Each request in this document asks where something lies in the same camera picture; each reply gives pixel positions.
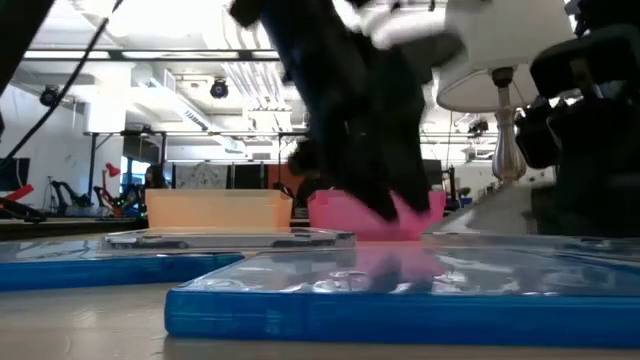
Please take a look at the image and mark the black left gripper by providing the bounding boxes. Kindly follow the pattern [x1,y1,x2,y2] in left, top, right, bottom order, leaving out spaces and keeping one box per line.
[229,0,466,224]

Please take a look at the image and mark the clear jewel case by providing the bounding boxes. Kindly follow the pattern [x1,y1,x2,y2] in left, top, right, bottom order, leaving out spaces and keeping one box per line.
[422,183,640,256]
[102,227,357,251]

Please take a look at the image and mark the blue translucent jewel case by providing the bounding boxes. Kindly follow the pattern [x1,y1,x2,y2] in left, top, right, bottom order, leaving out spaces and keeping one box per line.
[0,238,246,294]
[164,244,640,349]

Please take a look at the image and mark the pink plastic bin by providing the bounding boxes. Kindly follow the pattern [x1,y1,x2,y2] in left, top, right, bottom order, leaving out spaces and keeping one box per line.
[307,189,447,243]

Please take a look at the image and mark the white shade silver table lamp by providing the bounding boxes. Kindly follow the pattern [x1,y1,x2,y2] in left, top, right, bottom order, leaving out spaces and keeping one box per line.
[436,0,576,186]

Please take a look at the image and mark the orange plastic bin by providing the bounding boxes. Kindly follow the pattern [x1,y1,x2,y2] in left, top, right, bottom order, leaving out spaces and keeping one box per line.
[144,188,294,232]

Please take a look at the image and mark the person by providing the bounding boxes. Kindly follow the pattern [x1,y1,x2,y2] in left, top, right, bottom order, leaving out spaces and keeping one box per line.
[143,164,170,191]

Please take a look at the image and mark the red desk lamp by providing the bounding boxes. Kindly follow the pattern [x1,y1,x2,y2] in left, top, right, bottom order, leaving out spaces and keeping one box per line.
[101,162,122,204]

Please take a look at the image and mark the black monitor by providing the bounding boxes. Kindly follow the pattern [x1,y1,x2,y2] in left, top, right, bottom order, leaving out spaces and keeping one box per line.
[0,157,31,193]

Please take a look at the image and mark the black ceiling camera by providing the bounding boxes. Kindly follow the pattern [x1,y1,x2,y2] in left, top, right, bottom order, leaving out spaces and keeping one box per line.
[209,78,230,100]
[39,84,62,108]

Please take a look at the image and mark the black metal frame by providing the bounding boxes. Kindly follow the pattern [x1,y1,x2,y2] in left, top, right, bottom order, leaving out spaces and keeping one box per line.
[82,129,307,191]

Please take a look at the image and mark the black cable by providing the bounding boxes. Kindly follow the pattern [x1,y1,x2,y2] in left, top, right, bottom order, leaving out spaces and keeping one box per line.
[0,0,126,169]

